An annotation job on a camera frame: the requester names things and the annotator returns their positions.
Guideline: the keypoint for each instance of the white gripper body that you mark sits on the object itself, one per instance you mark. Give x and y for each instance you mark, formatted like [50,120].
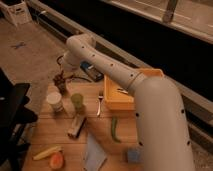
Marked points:
[67,73]

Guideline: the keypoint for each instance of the metal cup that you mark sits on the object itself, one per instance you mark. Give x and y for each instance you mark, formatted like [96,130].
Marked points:
[61,87]

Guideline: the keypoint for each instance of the dark grape bunch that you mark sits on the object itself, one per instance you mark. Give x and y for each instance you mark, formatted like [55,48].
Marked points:
[59,79]

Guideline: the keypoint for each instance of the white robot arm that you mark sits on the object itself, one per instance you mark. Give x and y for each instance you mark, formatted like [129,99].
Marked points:
[161,122]

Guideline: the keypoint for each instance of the white paper cup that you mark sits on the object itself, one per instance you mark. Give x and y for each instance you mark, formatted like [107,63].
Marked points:
[54,99]

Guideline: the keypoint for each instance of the green plastic cup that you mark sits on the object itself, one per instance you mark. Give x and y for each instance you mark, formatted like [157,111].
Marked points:
[77,100]

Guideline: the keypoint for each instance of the blue power device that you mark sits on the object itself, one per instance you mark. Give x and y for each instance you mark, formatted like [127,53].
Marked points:
[91,71]

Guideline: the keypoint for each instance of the metal fork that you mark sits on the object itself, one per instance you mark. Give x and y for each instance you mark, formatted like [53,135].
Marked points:
[100,98]

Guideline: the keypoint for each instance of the wooden block eraser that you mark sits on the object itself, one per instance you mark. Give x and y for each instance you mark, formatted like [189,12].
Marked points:
[76,125]

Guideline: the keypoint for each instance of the yellow plastic bin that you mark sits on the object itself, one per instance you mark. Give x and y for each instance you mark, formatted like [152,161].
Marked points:
[118,101]

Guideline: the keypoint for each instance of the black chair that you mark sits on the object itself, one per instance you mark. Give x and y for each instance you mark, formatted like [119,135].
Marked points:
[14,117]

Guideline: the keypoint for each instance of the green chili pepper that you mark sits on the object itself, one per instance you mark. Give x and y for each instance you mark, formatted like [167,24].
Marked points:
[113,130]

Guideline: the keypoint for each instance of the white cardboard box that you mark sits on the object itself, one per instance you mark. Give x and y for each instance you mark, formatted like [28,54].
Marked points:
[16,14]

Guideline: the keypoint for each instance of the orange fruit piece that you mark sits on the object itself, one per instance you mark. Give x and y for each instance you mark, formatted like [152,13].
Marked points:
[56,161]

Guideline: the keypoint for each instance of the blue grey cloth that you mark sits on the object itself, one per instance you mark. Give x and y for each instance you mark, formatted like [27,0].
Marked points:
[94,156]

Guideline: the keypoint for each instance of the blue sponge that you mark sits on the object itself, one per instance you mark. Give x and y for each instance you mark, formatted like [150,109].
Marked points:
[133,155]

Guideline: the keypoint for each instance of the brush with pale handle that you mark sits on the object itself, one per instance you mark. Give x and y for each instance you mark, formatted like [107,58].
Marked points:
[122,91]

